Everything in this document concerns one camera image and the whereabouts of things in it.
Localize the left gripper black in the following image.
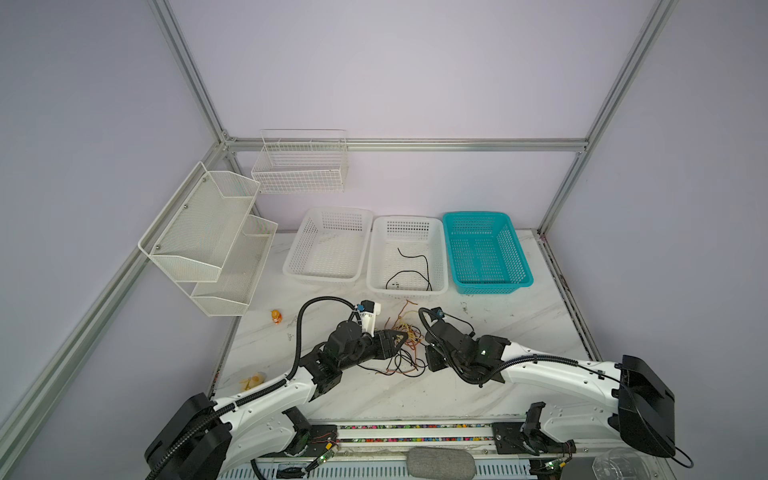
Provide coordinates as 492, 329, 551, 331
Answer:
340, 328, 407, 371

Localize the black cable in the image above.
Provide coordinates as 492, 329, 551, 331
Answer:
385, 247, 434, 293
383, 344, 428, 379

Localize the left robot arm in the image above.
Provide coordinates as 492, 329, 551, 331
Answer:
144, 297, 408, 479

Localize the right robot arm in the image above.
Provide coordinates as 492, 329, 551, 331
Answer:
418, 307, 681, 459

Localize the middle white plastic basket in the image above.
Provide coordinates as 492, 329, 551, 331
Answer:
366, 216, 450, 298

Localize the white plastic basket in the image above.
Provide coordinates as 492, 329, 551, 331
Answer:
366, 216, 450, 298
283, 207, 374, 283

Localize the teal plastic basket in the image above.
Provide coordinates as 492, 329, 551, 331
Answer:
442, 211, 534, 295

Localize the left white plastic basket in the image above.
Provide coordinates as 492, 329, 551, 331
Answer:
283, 207, 374, 283

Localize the grey fabric pad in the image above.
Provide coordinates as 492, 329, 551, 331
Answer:
406, 447, 476, 480

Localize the cream orange small toy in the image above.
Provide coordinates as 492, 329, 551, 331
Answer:
240, 372, 267, 392

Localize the white two-tier mesh shelf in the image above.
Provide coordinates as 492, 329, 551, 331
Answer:
138, 163, 278, 317

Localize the clear plastic container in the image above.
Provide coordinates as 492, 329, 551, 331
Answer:
592, 448, 651, 480

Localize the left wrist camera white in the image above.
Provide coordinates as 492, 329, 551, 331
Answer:
357, 300, 382, 336

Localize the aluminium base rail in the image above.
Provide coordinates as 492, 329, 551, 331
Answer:
157, 415, 676, 480

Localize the white wire wall basket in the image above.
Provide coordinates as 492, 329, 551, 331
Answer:
251, 129, 349, 194

